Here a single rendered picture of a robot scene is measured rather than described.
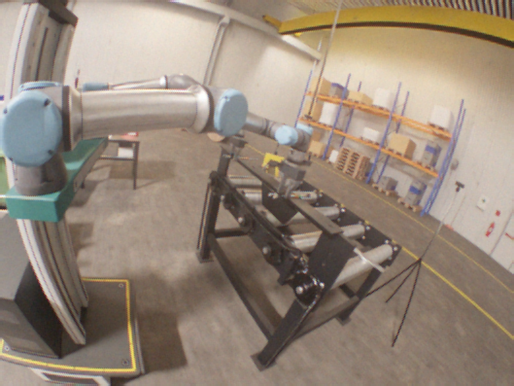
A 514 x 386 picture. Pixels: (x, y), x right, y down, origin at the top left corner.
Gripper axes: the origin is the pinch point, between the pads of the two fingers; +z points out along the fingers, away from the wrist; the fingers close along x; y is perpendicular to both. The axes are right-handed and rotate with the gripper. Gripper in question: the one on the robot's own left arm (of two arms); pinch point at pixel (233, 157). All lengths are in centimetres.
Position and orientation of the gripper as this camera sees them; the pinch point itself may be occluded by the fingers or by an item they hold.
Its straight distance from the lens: 146.4
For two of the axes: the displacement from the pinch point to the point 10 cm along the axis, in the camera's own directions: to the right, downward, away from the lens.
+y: 8.3, 0.1, 5.6
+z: -2.6, 8.9, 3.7
